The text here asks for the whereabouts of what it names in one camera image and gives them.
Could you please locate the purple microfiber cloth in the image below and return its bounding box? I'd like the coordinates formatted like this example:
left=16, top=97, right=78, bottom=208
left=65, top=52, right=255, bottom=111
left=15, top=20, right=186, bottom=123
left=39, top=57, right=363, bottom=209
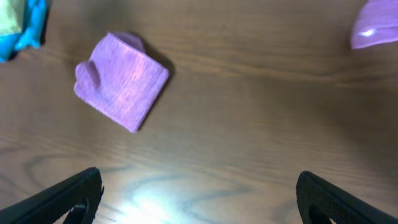
left=74, top=32, right=169, bottom=133

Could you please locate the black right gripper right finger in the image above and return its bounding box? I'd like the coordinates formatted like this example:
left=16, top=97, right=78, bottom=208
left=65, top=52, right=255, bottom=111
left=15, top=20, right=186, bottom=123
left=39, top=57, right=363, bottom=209
left=296, top=171, right=397, bottom=224

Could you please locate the blue folded cloth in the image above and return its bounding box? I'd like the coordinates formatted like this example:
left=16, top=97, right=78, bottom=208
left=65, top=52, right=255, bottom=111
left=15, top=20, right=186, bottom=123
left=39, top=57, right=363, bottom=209
left=1, top=0, right=48, bottom=63

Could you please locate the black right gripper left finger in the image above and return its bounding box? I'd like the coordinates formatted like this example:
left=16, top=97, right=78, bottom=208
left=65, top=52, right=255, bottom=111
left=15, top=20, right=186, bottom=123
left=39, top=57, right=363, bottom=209
left=1, top=167, right=104, bottom=224

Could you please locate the yellow-green folded cloth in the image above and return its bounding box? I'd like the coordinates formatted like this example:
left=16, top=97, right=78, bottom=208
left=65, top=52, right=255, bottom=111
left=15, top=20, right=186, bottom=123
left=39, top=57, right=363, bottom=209
left=1, top=0, right=25, bottom=36

